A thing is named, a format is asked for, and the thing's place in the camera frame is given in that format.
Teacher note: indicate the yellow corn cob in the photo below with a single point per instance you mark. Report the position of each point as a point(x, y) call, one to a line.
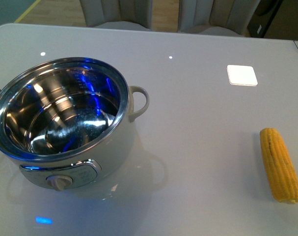
point(281, 174)

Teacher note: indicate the white electric cooking pot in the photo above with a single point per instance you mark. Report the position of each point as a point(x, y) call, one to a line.
point(69, 122)

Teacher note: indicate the beige chair left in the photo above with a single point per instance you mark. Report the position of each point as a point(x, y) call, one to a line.
point(118, 14)

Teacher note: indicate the beige chair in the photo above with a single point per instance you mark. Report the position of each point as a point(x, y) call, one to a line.
point(118, 14)
point(216, 17)

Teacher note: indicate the beige chair right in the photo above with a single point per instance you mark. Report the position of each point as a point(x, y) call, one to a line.
point(216, 17)

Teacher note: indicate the black appliance at right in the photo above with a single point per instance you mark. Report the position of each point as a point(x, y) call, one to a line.
point(270, 20)

